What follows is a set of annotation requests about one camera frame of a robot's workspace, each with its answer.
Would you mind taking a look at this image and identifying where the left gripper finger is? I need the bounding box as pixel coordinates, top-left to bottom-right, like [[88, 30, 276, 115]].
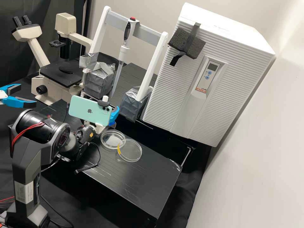
[[0, 96, 38, 109], [0, 84, 22, 96]]

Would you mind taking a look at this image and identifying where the grey taped block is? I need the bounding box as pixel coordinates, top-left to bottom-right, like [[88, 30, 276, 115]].
[[119, 86, 153, 120], [79, 53, 116, 98]]

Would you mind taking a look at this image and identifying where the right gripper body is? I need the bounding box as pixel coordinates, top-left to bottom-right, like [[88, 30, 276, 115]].
[[83, 120, 107, 134]]

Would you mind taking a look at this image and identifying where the pipette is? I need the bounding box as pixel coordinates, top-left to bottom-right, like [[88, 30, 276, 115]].
[[111, 17, 140, 98]]

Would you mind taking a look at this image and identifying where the incubator door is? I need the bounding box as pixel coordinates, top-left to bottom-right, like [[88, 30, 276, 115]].
[[142, 16, 230, 148]]

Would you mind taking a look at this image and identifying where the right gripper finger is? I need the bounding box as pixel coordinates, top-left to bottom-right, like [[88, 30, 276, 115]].
[[110, 106, 120, 126]]

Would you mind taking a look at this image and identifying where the black platform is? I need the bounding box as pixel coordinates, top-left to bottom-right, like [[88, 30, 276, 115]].
[[41, 128, 184, 223], [113, 111, 198, 168]]

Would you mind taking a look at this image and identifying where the cream microscope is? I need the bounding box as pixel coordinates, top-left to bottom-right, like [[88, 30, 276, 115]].
[[11, 13, 94, 107]]

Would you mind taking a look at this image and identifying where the petri dish lid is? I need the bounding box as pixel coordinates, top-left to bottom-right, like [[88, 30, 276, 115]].
[[116, 138, 143, 163]]

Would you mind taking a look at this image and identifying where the right wrist camera phone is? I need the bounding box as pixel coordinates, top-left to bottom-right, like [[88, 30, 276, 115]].
[[68, 95, 115, 127]]

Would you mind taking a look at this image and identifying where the white pipette stand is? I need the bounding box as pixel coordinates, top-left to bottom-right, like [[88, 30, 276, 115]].
[[81, 6, 169, 103]]

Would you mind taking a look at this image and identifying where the petri dish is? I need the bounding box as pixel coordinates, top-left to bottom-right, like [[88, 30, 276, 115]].
[[100, 129, 127, 150]]

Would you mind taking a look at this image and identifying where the black cable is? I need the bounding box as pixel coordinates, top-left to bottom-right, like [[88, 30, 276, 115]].
[[39, 205, 74, 228], [75, 142, 101, 175]]

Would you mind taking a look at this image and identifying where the white incubator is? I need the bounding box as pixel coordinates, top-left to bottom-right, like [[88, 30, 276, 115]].
[[177, 2, 276, 148]]

